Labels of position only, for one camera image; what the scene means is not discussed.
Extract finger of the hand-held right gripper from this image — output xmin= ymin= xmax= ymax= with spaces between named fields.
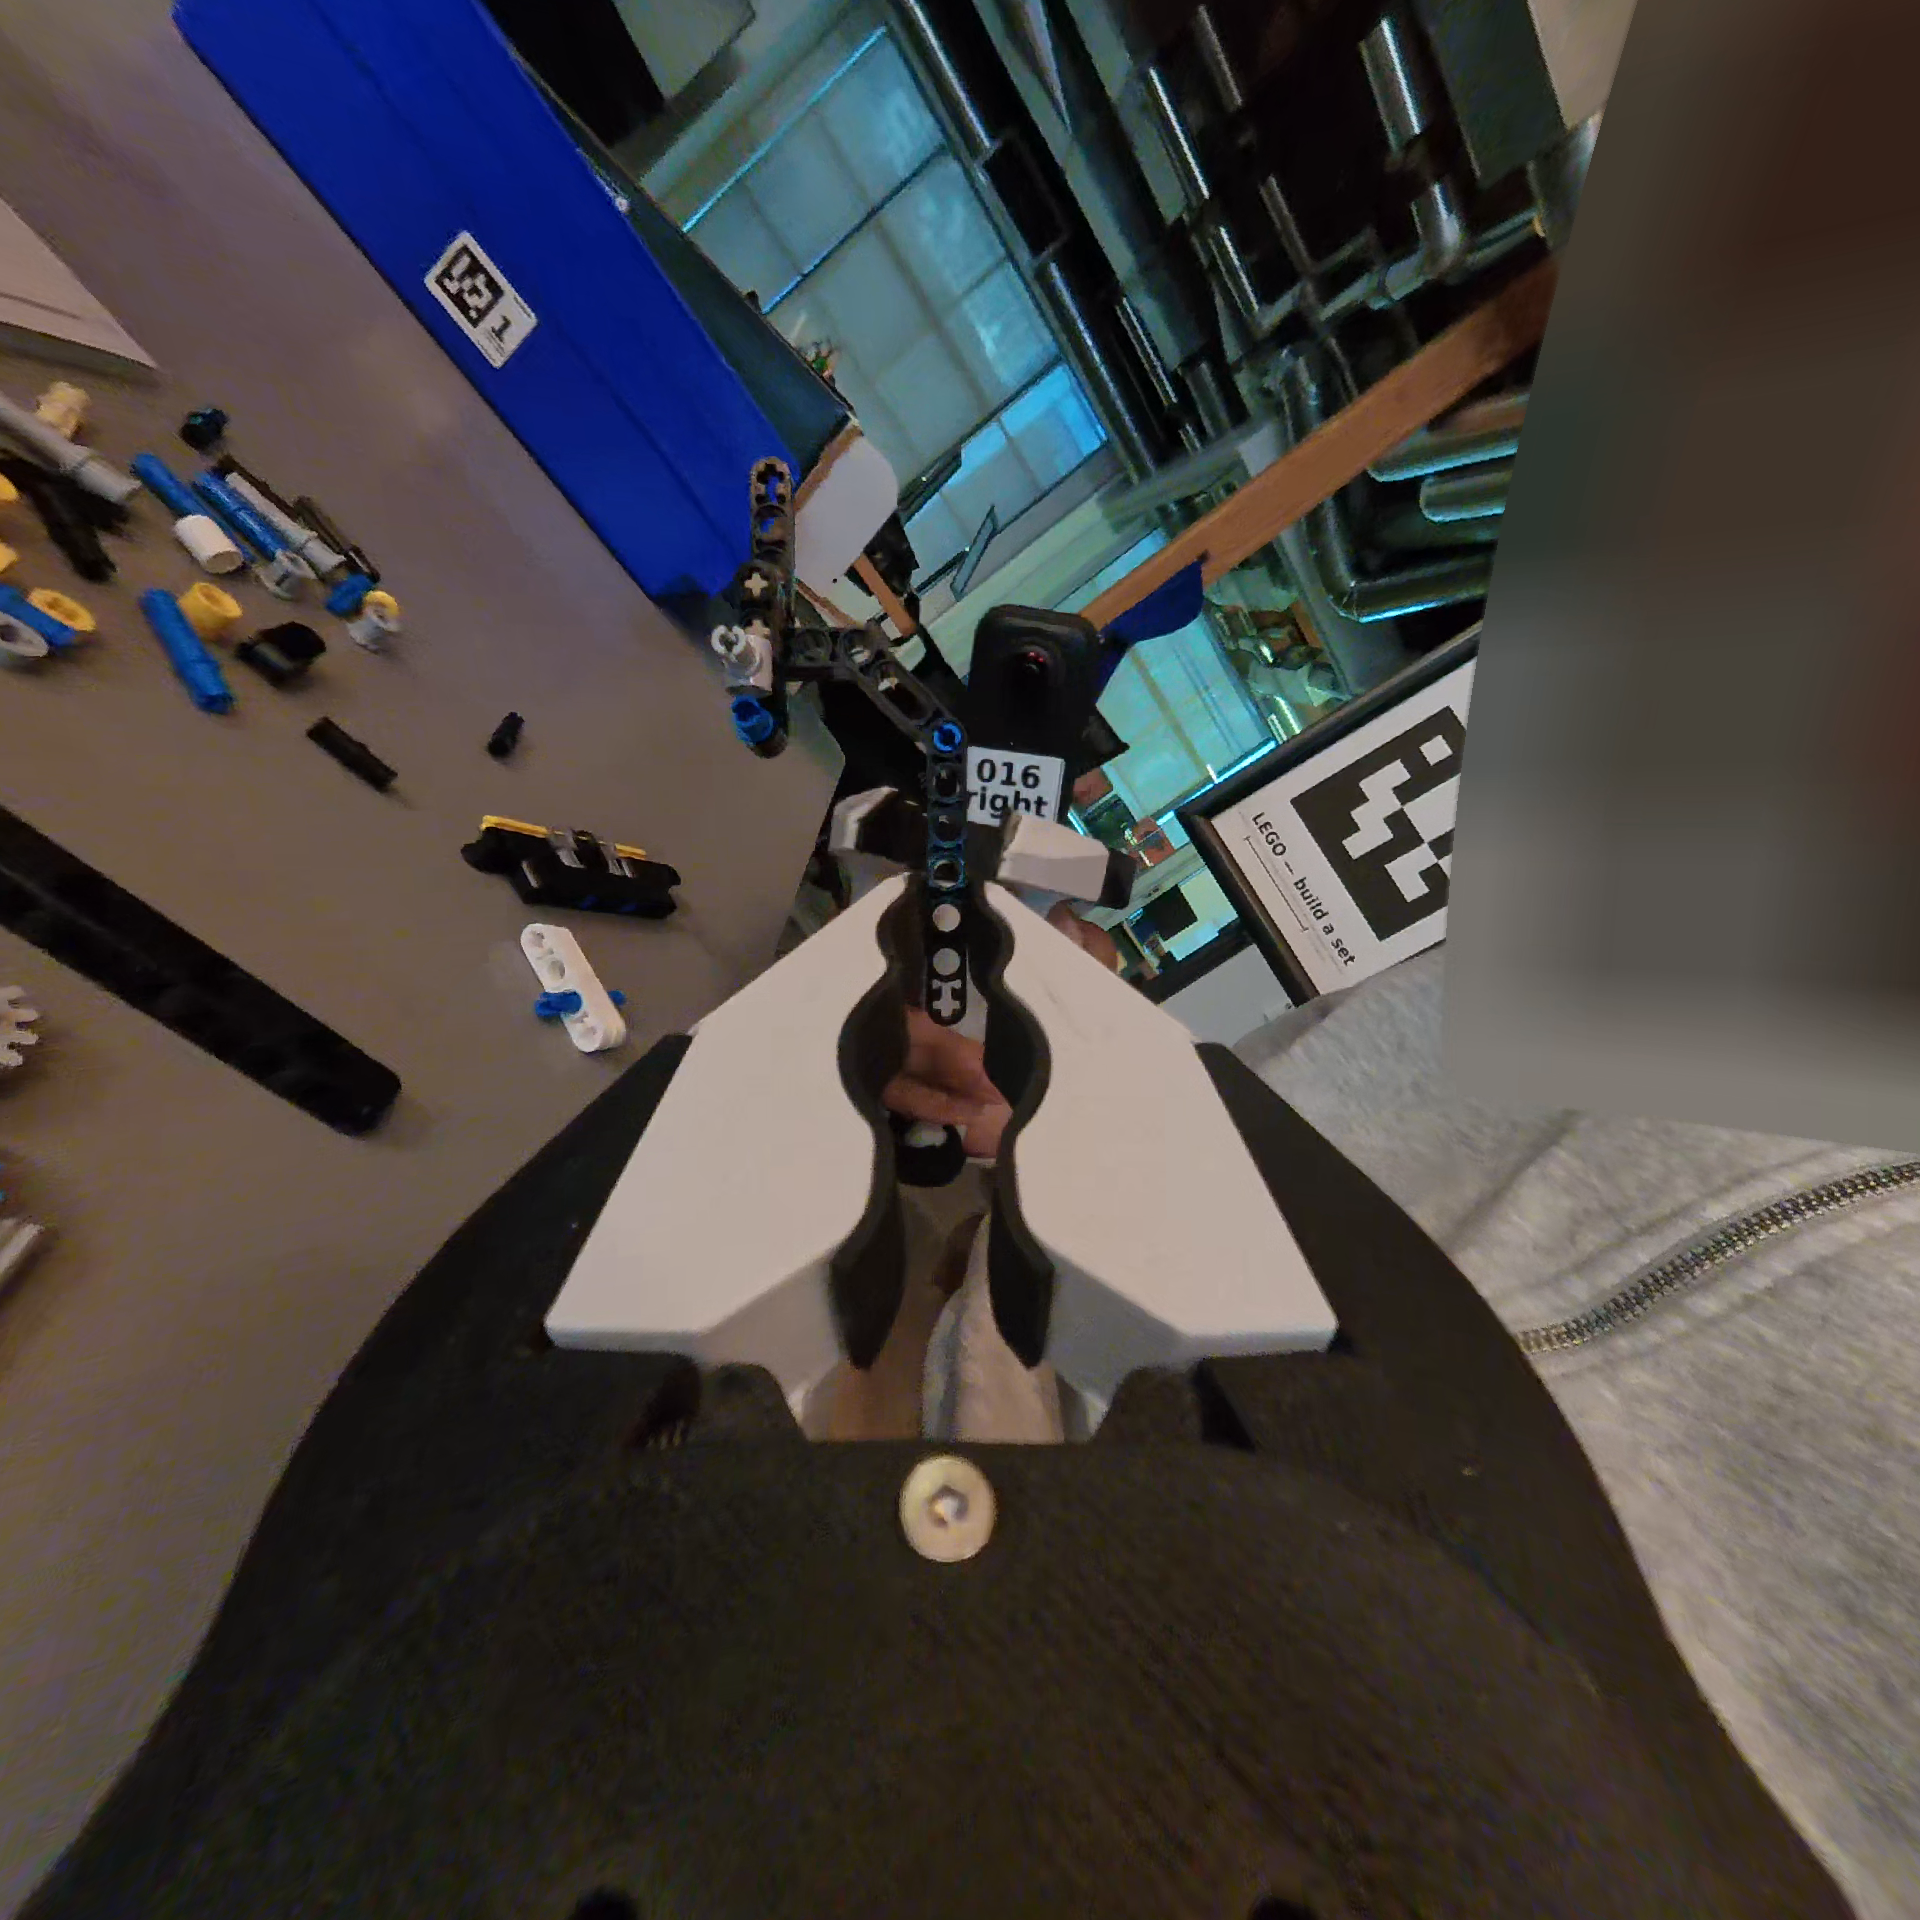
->
xmin=996 ymin=815 xmax=1135 ymax=917
xmin=826 ymin=783 xmax=913 ymax=904

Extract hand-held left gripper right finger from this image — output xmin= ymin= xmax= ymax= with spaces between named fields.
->
xmin=966 ymin=883 xmax=1336 ymax=1368

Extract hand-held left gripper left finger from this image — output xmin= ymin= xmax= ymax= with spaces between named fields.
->
xmin=544 ymin=883 xmax=920 ymax=1368

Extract black lego beam assembly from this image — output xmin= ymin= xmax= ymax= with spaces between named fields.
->
xmin=710 ymin=455 xmax=1000 ymax=1030

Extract white lego beam blue pins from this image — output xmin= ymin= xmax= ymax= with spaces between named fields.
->
xmin=518 ymin=920 xmax=631 ymax=1054

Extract black yellow lego subassembly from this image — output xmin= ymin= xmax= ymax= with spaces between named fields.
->
xmin=460 ymin=813 xmax=680 ymax=920

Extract long black lego beam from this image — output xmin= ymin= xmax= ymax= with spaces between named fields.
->
xmin=0 ymin=802 xmax=404 ymax=1138

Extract grey black lego axle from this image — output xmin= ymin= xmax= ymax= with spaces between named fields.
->
xmin=224 ymin=455 xmax=380 ymax=590

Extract long blue lego axle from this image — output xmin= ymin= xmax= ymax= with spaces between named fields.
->
xmin=194 ymin=469 xmax=301 ymax=559

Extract ridged blue lego axle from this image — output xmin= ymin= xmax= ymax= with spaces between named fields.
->
xmin=137 ymin=586 xmax=240 ymax=715

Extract grey blue yellow lego beam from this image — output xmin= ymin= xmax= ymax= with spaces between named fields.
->
xmin=0 ymin=583 xmax=95 ymax=666

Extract person's right hand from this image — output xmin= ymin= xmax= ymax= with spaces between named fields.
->
xmin=887 ymin=896 xmax=1125 ymax=1130

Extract blue cloth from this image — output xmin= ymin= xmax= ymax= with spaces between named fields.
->
xmin=1112 ymin=558 xmax=1212 ymax=652

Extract white board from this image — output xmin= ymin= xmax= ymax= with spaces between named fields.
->
xmin=791 ymin=422 xmax=902 ymax=602

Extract framed black white sign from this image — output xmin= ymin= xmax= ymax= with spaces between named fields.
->
xmin=1176 ymin=637 xmax=1488 ymax=1008

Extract wooden ceiling beam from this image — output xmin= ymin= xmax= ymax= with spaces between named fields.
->
xmin=1079 ymin=255 xmax=1560 ymax=632

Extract metal ceiling pipes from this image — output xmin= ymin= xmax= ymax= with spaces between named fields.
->
xmin=901 ymin=0 xmax=1594 ymax=632

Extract grey zip hoodie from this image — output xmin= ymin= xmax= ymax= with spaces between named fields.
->
xmin=1230 ymin=944 xmax=1920 ymax=1920

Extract blue storage box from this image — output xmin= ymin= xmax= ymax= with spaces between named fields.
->
xmin=170 ymin=0 xmax=860 ymax=606

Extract white paper sheet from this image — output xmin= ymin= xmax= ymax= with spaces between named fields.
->
xmin=0 ymin=194 xmax=160 ymax=378

